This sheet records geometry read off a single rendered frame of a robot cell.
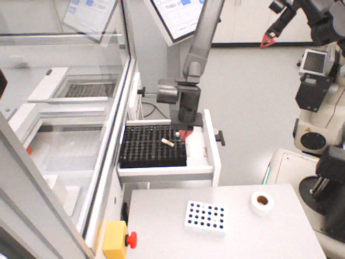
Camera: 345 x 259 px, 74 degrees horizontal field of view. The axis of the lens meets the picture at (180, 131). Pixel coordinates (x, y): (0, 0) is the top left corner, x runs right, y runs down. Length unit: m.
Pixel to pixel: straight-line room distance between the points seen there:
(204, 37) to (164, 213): 0.56
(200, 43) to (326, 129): 0.72
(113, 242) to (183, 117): 0.38
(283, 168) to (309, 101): 0.69
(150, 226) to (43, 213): 0.48
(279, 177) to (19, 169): 1.47
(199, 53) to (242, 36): 3.26
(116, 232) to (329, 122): 0.93
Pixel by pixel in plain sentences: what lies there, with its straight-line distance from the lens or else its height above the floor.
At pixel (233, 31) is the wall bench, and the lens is 3.86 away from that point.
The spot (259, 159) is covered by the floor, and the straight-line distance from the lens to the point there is 2.06.
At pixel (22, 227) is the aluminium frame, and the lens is 0.33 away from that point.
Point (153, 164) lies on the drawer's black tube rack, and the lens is 0.78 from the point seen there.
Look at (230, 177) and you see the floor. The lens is 1.88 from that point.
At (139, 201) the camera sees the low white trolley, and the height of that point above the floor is 0.76.
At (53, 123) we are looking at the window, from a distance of 0.42.
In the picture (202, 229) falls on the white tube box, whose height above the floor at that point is 0.79.
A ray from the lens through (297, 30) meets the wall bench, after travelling 4.20.
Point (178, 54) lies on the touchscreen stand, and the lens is 1.67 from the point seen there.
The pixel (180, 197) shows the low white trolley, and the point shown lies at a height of 0.76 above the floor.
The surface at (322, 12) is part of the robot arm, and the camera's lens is 0.83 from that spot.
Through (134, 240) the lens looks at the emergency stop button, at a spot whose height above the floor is 0.89.
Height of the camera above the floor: 1.47
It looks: 42 degrees down
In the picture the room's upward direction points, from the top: straight up
